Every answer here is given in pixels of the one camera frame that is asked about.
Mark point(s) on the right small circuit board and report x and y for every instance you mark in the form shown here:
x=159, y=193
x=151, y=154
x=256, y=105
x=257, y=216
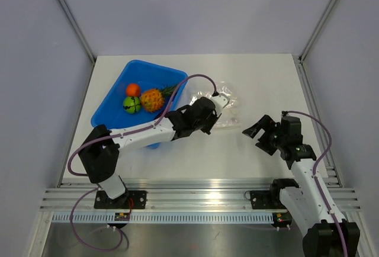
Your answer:
x=282, y=220

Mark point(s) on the clear zip top bag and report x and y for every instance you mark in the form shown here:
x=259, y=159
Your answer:
x=230, y=115

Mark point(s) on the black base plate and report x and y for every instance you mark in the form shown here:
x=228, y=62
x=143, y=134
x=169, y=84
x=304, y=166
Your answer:
x=263, y=200
x=139, y=199

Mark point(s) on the toy pineapple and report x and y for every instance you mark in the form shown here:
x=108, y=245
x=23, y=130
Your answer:
x=153, y=99

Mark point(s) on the blue plastic bin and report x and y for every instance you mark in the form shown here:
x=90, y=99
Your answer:
x=147, y=75

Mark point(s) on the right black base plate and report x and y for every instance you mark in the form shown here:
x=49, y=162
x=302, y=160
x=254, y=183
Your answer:
x=263, y=200

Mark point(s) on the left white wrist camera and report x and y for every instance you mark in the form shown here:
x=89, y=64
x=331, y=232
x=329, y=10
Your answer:
x=220, y=101

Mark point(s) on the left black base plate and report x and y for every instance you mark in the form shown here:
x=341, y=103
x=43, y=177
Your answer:
x=139, y=199

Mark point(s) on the small circuit board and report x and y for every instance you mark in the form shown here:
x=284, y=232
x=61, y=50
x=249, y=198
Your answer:
x=122, y=217
x=282, y=220

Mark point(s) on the green toy ball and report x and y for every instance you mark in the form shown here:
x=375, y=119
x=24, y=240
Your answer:
x=132, y=105

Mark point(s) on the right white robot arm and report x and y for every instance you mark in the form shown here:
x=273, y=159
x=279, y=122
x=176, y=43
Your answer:
x=305, y=197

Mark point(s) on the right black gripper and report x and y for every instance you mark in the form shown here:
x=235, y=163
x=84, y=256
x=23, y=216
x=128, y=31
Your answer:
x=267, y=124

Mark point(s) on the orange toy fruit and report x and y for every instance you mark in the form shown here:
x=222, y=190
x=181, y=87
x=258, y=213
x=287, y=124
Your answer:
x=133, y=90

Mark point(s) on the left small circuit board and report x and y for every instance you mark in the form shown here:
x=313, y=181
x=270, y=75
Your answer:
x=122, y=217

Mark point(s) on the white slotted cable duct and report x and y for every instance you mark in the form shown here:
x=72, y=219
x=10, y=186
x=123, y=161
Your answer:
x=168, y=218

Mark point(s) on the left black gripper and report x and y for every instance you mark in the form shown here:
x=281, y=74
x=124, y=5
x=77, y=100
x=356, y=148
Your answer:
x=214, y=118

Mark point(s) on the aluminium rail frame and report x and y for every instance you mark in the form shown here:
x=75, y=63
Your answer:
x=202, y=195

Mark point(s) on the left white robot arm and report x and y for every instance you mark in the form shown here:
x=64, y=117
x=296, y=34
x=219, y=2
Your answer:
x=100, y=152

